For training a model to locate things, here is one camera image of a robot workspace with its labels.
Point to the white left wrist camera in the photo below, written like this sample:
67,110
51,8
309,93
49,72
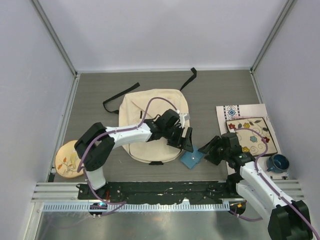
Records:
184,119

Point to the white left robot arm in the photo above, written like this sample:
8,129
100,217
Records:
96,144

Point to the round wooden painted plate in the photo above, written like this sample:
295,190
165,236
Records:
67,161

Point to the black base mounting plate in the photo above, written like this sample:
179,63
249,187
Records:
166,192

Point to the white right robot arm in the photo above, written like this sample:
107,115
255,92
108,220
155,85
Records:
285,218

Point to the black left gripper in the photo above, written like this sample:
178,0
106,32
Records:
179,142

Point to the blue ceramic mug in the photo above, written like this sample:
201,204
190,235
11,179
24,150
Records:
277,163

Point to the white slotted cable duct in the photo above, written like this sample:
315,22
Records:
185,206

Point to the patterned white placemat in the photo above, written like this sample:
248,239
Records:
226,112

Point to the aluminium frame rail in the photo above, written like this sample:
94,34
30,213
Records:
68,191

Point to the small blue notebook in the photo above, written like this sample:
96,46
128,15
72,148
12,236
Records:
191,159

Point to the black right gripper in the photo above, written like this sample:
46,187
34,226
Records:
215,141

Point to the square floral ceramic plate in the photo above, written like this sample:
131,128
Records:
253,134

